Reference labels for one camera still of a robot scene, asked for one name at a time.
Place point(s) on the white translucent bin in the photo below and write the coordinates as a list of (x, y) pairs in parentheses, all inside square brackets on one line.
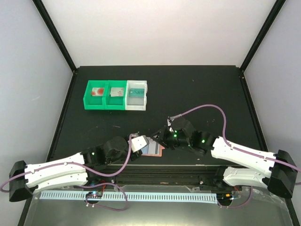
[(136, 103)]

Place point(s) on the green bin middle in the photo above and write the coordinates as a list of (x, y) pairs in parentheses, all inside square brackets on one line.
[(115, 103)]

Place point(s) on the left small circuit board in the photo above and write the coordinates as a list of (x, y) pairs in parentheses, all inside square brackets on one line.
[(94, 195)]

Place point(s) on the brown leather card holder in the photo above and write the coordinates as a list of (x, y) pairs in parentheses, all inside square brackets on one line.
[(144, 151)]

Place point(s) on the right small circuit board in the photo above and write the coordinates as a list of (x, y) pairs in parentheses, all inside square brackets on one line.
[(230, 196)]

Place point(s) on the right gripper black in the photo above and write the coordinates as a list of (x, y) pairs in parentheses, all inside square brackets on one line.
[(162, 141)]

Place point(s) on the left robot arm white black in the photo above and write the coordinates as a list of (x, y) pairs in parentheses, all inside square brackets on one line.
[(25, 180)]

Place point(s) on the white blossom credit card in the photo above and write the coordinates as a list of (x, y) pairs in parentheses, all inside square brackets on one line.
[(117, 92)]

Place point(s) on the green bin left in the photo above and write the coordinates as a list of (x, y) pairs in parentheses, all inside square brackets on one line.
[(94, 103)]

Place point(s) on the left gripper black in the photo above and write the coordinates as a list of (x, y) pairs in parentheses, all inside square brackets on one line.
[(138, 153)]

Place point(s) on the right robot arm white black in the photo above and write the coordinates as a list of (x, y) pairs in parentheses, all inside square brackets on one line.
[(276, 172)]

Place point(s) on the green bin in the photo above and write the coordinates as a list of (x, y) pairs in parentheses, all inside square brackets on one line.
[(94, 103), (115, 103)]

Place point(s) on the right black frame post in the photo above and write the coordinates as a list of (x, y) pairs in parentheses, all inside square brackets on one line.
[(276, 8)]

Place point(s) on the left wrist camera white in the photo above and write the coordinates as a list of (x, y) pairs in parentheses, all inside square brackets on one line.
[(137, 142)]

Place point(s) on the red circles card in bin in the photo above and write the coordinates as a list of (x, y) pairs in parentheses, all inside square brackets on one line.
[(97, 91)]

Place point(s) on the small circuit board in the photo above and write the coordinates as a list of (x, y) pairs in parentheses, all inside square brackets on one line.
[(230, 196), (94, 195)]

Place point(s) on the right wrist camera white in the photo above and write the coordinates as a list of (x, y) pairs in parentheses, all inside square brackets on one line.
[(170, 119)]

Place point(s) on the black frame post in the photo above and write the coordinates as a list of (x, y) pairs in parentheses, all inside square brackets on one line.
[(276, 8), (55, 34)]

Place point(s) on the teal VIP credit card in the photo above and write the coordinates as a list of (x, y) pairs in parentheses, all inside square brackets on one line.
[(136, 92)]

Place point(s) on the white slotted cable duct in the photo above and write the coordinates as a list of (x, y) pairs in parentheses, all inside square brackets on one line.
[(131, 196)]

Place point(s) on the left black frame post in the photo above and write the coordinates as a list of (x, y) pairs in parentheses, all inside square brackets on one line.
[(55, 34)]

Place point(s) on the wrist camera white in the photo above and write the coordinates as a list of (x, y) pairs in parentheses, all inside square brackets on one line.
[(170, 119), (137, 142)]

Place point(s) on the black aluminium front rail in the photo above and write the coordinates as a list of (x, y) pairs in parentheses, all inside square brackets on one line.
[(152, 175)]

